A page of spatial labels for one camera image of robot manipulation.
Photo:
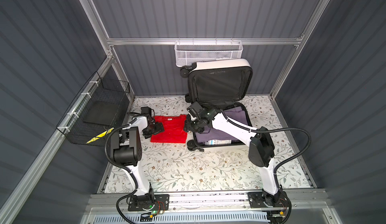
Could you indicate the white hard-shell suitcase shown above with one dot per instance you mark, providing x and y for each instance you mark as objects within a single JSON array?
[{"x": 223, "y": 84}]

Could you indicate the red t-shirt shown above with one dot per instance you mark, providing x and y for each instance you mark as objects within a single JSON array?
[{"x": 173, "y": 129}]

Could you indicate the black wire mesh basket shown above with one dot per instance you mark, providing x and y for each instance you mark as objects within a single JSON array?
[{"x": 100, "y": 106}]

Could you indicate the white vented panel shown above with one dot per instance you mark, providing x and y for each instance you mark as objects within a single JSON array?
[{"x": 241, "y": 217}]

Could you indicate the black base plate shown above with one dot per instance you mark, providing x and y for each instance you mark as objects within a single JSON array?
[
  {"x": 158, "y": 202},
  {"x": 265, "y": 200}
]

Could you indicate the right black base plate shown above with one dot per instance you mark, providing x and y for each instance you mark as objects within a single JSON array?
[{"x": 265, "y": 200}]

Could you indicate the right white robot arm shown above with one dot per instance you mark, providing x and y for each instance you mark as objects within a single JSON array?
[{"x": 259, "y": 142}]

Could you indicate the white wire mesh basket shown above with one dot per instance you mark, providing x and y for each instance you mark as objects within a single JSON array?
[{"x": 189, "y": 52}]

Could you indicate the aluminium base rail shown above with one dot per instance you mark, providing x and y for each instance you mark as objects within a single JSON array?
[{"x": 222, "y": 200}]

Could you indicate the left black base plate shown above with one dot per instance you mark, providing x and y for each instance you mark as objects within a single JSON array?
[{"x": 158, "y": 202}]

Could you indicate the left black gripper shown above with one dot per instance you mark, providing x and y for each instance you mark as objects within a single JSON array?
[{"x": 158, "y": 129}]

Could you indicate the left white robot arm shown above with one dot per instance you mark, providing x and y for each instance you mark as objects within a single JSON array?
[{"x": 123, "y": 149}]

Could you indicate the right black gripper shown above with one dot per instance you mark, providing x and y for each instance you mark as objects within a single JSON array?
[{"x": 187, "y": 126}]

